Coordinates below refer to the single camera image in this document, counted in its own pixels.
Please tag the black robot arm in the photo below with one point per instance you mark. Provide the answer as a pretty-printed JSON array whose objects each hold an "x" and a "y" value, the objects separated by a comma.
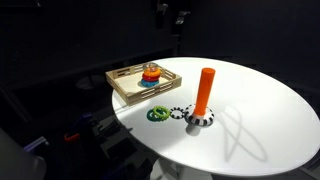
[{"x": 162, "y": 10}]

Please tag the wooden slatted tray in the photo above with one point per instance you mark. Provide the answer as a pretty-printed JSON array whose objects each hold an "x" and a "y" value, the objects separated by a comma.
[{"x": 131, "y": 87}]

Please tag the clear dome stacker top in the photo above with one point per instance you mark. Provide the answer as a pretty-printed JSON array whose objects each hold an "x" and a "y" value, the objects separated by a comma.
[{"x": 150, "y": 66}]

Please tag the white rounded object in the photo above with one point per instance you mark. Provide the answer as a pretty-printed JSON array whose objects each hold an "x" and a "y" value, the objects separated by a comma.
[{"x": 16, "y": 160}]

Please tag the orange post with striped base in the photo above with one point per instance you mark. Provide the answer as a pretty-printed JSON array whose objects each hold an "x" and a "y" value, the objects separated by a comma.
[{"x": 204, "y": 91}]

